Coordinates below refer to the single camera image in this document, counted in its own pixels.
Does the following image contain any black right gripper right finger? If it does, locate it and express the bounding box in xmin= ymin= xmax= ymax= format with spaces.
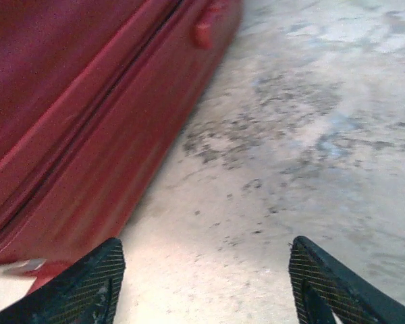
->
xmin=288 ymin=235 xmax=405 ymax=324

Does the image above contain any red hard-shell suitcase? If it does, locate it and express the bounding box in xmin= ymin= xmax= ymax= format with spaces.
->
xmin=0 ymin=0 xmax=246 ymax=295

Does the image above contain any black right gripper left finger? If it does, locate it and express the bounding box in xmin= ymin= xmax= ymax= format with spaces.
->
xmin=0 ymin=236 xmax=126 ymax=324

